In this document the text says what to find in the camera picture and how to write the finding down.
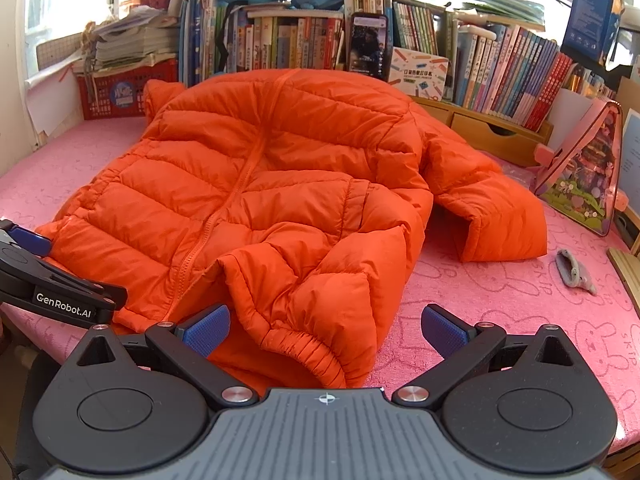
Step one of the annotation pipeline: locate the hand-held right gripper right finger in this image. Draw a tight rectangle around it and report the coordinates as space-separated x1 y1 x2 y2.
392 304 583 407

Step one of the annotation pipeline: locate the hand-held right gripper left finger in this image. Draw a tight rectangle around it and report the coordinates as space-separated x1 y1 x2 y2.
65 304 258 407

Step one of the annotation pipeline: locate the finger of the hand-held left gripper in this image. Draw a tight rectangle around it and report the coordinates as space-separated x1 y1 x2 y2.
0 219 53 261

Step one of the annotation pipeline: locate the orange puffer jacket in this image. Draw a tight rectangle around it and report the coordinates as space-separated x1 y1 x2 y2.
35 67 548 390

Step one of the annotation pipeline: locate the white paper sheet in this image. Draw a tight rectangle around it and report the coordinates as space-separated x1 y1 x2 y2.
25 62 83 136

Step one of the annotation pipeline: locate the large red plastic crate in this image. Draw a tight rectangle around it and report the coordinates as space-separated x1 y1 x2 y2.
75 57 180 121

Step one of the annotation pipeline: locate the clear plastic bag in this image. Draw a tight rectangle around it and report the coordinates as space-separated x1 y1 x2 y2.
505 165 538 186

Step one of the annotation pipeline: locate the wooden board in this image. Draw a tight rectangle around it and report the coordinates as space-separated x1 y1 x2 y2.
607 247 640 301

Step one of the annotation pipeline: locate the wooden drawer organizer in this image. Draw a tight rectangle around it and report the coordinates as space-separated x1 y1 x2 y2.
410 95 555 168

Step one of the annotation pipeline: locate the pink house-shaped toy case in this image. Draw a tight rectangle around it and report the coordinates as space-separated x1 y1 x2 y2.
530 97 626 238

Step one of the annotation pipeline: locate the stack of paper workbooks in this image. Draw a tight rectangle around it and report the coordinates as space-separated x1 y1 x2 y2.
82 5 180 68

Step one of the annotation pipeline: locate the white foam board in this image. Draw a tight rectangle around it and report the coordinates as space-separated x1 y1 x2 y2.
547 87 601 133

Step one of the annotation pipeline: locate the white printed cardboard box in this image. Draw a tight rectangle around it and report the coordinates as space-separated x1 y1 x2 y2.
389 46 449 101

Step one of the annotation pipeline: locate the row of tall thin books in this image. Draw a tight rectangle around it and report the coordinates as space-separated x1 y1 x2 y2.
179 0 236 88

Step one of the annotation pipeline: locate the pale blue paper card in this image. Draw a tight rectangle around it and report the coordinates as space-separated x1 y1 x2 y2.
620 110 640 191

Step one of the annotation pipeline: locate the row of pastel and red books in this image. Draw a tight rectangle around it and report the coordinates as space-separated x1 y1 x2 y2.
452 22 576 133

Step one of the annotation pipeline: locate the row of shiny small books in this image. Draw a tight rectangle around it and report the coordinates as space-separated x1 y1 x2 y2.
567 62 618 103

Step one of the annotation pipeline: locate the brown cardboard box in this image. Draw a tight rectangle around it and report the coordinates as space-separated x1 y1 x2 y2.
615 75 640 111

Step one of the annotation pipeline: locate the row of green-spined books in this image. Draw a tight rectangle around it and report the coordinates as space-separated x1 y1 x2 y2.
350 0 453 56

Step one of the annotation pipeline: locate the stack of teal booklets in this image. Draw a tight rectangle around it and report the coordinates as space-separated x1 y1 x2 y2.
460 0 546 28

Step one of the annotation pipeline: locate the blue carton box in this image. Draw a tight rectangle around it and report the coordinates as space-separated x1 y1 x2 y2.
560 0 616 63

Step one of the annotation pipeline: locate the white window frame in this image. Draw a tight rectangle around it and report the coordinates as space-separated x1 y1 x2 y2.
22 0 118 78

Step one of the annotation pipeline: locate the black strap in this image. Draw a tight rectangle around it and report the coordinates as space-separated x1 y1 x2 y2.
215 2 251 73

